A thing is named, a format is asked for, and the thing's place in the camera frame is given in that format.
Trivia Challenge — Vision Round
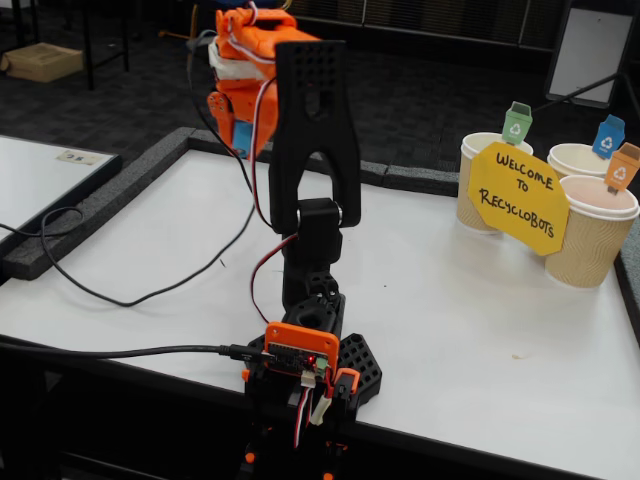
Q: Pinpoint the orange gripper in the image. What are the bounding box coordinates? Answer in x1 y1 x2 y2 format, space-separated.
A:
207 7 298 161

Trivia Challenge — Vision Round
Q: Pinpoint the blue paper rubbish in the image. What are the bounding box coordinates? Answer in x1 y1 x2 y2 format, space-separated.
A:
232 119 254 151

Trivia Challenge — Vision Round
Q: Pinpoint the black foam border strip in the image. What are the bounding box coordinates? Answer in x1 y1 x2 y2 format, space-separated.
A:
384 163 462 199
187 128 390 186
613 244 640 346
2 126 197 282

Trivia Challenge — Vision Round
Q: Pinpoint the white tape strip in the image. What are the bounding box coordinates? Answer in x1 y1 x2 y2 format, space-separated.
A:
207 42 277 84

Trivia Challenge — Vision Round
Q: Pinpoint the black furniture leg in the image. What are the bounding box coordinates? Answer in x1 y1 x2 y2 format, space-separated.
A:
79 0 132 92
9 0 42 47

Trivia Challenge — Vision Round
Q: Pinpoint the small paper label sticker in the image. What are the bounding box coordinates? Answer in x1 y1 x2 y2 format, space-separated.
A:
55 149 105 167

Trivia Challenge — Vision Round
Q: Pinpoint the cardboard box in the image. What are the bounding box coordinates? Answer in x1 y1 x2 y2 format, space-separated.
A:
0 42 85 84

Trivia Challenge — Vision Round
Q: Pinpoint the orange controller board case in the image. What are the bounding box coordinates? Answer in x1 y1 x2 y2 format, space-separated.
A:
263 322 342 389

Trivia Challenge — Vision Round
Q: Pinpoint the paper cup with green tag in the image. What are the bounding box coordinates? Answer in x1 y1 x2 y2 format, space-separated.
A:
456 132 536 236

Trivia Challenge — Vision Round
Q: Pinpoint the green recycling bin tag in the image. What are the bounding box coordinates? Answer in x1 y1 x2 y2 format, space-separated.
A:
502 101 535 147

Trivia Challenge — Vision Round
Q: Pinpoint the yellow handwritten welcome sign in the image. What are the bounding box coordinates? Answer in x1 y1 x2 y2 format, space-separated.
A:
467 140 571 258

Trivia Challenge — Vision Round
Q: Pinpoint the paper cup with blue tag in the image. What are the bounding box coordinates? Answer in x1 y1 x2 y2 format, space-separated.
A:
547 143 626 181

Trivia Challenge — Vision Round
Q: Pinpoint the white panel on black stand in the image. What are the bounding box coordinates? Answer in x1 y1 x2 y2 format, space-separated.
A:
532 0 640 114

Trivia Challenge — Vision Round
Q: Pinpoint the blue recycling bin tag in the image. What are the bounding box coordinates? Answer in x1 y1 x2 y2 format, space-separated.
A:
592 113 628 158

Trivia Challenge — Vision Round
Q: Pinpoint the paper cup with orange tag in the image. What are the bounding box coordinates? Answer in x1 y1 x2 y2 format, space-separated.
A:
543 174 640 290

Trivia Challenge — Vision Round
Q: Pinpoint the orange recycling bin tag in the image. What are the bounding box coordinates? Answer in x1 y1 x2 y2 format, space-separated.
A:
603 142 640 197

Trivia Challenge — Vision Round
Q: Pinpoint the thin black camera cable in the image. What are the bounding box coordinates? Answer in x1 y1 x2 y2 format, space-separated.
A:
0 29 259 308

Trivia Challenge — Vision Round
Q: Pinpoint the whiteboard with black frame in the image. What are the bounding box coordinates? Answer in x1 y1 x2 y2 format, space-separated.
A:
0 133 124 246

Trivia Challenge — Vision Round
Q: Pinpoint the black USB cable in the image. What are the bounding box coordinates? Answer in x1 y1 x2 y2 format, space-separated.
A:
0 333 275 363

